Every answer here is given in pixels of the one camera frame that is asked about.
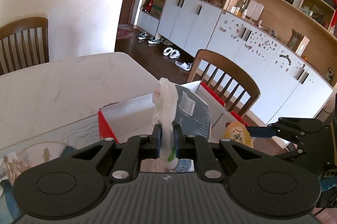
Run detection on pair of sneakers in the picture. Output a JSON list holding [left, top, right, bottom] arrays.
[[138, 31, 161, 45]]

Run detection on white slippers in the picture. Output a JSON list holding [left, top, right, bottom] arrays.
[[163, 47, 193, 72]]

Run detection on red cardboard box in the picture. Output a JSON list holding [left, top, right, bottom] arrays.
[[98, 81, 244, 143]]

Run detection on wooden chair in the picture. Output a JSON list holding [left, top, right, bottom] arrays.
[[1, 17, 50, 75], [186, 49, 261, 117]]

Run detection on yellow snack packet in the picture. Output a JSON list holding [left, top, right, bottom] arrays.
[[221, 121, 254, 148]]

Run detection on dark blue white bag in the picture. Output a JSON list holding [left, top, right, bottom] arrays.
[[152, 78, 211, 173]]

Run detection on white wall cabinet unit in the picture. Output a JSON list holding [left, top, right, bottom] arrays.
[[140, 0, 336, 124]]

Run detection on crumpled silver brown wrapper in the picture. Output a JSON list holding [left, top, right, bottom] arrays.
[[1, 152, 33, 185]]

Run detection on wooden chair at far side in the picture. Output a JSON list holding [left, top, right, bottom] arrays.
[[1, 17, 50, 75]]

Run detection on red door mat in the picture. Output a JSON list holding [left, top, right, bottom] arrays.
[[116, 25, 139, 39]]

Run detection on wooden chair at right side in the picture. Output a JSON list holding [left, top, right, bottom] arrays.
[[186, 49, 261, 117]]

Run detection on cardboard box in cabinet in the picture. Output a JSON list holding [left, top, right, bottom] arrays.
[[150, 0, 166, 18]]

